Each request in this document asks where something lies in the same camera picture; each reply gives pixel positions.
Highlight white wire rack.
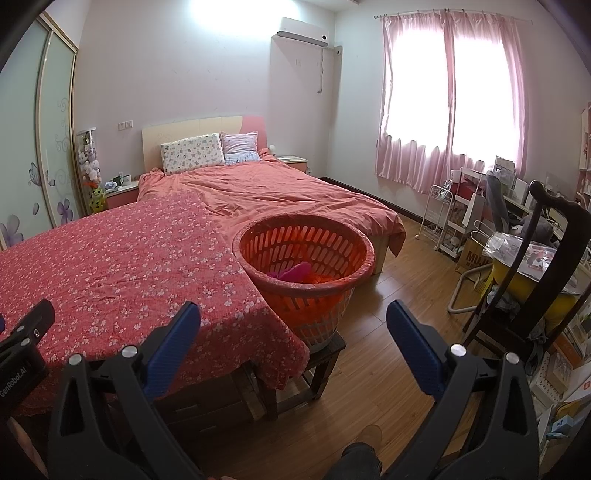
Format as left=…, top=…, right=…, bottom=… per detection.
left=418, top=185, right=454, bottom=252

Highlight yellow container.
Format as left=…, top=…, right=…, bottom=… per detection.
left=492, top=256, right=583, bottom=320

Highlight cream and pink headboard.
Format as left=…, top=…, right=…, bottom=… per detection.
left=141, top=115, right=269, bottom=174

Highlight clear bag of items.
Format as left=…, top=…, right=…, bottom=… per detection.
left=485, top=231, right=560, bottom=274

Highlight dark wooden stool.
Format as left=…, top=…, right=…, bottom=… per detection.
left=238, top=330, right=348, bottom=418

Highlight stack of cardboard boxes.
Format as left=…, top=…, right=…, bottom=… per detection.
left=531, top=332, right=591, bottom=462

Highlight white air conditioner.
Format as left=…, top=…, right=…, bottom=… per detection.
left=276, top=17, right=329, bottom=48

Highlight curtain rod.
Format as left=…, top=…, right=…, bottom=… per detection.
left=374, top=12, right=534, bottom=27

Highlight picture frames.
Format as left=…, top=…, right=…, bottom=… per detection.
left=493, top=156, right=530, bottom=206

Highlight dark wooden chair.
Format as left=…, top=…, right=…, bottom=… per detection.
left=462, top=180, right=591, bottom=366

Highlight hanging column of plush toys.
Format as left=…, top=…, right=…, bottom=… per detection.
left=76, top=129, right=105, bottom=190

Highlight person's leg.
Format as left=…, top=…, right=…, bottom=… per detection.
left=323, top=425, right=384, bottom=480

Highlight table with red floral cloth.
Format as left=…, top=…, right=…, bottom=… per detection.
left=0, top=191, right=311, bottom=416

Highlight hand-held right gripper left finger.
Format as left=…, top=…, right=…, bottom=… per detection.
left=47, top=301, right=204, bottom=480

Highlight orange plastic laundry basket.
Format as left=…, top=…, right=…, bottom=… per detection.
left=232, top=213, right=376, bottom=355

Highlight white storage cart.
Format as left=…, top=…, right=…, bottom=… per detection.
left=438, top=168, right=490, bottom=259

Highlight pink curtain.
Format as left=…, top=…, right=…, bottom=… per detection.
left=375, top=11, right=529, bottom=195

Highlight floral print pillow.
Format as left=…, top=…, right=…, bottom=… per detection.
left=160, top=133, right=225, bottom=175

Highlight white tubular frame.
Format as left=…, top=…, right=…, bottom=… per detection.
left=447, top=265, right=483, bottom=315

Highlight grey office chair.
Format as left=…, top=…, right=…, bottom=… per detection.
left=485, top=171, right=523, bottom=232

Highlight pink nightstand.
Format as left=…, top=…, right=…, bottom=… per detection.
left=277, top=155, right=309, bottom=175
left=104, top=180, right=140, bottom=208

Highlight striped pink pillow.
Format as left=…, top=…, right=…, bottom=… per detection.
left=221, top=131, right=262, bottom=165

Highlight brown paper bag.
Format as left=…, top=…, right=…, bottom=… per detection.
left=455, top=231, right=491, bottom=278

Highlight bed with red duvet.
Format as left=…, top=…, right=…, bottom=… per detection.
left=137, top=148, right=407, bottom=274

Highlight glass wardrobe with purple flowers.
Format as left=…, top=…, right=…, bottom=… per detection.
left=0, top=11, right=79, bottom=252

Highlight dark wooden table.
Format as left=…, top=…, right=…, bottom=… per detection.
left=157, top=360, right=278, bottom=428

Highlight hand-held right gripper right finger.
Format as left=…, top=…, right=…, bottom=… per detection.
left=386, top=300, right=541, bottom=480

